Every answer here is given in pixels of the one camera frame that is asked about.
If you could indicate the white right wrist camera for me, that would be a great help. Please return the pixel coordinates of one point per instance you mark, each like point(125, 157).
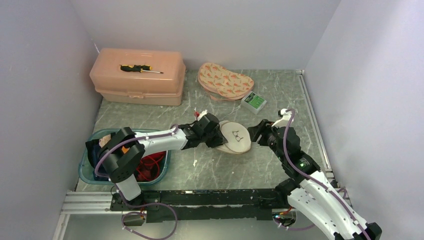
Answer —
point(285, 115)

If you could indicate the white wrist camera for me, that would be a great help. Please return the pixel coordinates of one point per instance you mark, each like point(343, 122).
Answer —
point(285, 115)
point(199, 114)

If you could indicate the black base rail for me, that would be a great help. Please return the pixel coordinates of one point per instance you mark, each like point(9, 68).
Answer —
point(185, 205)

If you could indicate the orange black bra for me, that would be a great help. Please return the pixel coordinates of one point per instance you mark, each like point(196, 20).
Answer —
point(124, 149)

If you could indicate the pink plastic storage box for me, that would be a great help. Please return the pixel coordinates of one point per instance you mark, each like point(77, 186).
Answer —
point(144, 88)

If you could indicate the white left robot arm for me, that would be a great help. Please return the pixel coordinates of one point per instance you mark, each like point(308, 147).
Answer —
point(121, 155)

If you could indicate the red satin bra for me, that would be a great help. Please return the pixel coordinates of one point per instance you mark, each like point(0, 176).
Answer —
point(149, 167)

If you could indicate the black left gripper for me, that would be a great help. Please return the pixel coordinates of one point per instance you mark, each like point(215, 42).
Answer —
point(219, 140)

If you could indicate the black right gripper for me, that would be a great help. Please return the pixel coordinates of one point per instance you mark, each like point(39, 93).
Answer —
point(256, 131)

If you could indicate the black yellow screwdriver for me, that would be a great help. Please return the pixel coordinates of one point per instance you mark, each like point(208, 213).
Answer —
point(139, 69)

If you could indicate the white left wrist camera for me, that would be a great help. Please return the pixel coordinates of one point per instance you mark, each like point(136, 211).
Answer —
point(199, 114)

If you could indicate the teal plastic basin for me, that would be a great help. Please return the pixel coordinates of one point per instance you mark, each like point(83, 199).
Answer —
point(85, 169)

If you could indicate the white green small box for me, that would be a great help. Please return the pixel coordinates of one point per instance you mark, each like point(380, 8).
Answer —
point(253, 102)

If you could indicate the floral mesh laundry bag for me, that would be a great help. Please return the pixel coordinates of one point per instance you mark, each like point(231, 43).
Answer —
point(223, 84)

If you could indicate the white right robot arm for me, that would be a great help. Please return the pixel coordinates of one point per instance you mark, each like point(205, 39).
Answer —
point(307, 188)

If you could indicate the dark blue cloth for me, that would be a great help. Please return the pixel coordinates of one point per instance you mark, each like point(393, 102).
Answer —
point(93, 148)

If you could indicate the beige lace bra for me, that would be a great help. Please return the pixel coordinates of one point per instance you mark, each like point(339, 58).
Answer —
point(104, 140)

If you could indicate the round white mesh pouch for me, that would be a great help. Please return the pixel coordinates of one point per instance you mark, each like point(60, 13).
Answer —
point(237, 137)

